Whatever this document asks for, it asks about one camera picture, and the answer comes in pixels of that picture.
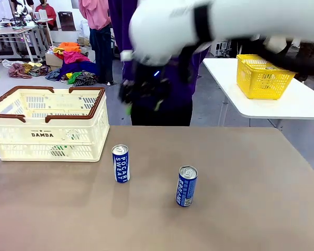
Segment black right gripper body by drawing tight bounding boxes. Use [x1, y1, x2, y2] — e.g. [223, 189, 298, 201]
[130, 60, 173, 92]

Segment blue Pocari Sweat can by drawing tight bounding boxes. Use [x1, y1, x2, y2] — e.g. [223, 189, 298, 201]
[111, 144, 131, 184]

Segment blue can white script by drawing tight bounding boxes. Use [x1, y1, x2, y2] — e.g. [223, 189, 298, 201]
[175, 165, 199, 208]

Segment yellow plastic basket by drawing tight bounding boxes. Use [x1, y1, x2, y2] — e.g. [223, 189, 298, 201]
[236, 54, 297, 100]

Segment person in purple sweater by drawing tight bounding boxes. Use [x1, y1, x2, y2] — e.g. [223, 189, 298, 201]
[108, 0, 209, 127]

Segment colourful clothes pile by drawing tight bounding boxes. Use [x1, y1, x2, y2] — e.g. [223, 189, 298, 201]
[46, 41, 100, 87]

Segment white table leg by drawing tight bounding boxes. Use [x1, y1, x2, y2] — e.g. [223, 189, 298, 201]
[218, 95, 230, 128]

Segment person in pink hoodie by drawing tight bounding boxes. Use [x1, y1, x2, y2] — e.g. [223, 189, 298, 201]
[78, 0, 114, 85]

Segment white floor box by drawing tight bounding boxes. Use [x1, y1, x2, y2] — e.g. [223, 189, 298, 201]
[79, 18, 91, 38]

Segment cardboard box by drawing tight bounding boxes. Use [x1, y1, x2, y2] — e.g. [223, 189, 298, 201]
[44, 51, 64, 69]

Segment black panel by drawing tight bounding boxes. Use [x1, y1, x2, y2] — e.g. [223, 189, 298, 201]
[57, 11, 74, 32]
[48, 11, 59, 32]

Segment small dull clothes pile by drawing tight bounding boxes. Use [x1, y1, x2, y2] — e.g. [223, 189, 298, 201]
[2, 59, 61, 80]

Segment white side table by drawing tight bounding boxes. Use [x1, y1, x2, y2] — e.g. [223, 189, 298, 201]
[201, 58, 314, 121]

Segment person in red top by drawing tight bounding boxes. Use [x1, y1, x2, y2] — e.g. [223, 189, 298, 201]
[34, 0, 58, 30]

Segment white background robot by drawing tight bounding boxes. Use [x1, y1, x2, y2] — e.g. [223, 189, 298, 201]
[12, 0, 35, 27]

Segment grey workbench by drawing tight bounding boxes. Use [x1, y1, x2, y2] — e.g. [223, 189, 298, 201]
[0, 18, 54, 61]

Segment cream basket brown handles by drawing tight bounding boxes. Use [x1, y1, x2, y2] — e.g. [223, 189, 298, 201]
[0, 86, 111, 163]

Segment black right arm cable sleeve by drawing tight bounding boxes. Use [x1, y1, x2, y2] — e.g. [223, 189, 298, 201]
[250, 38, 314, 77]

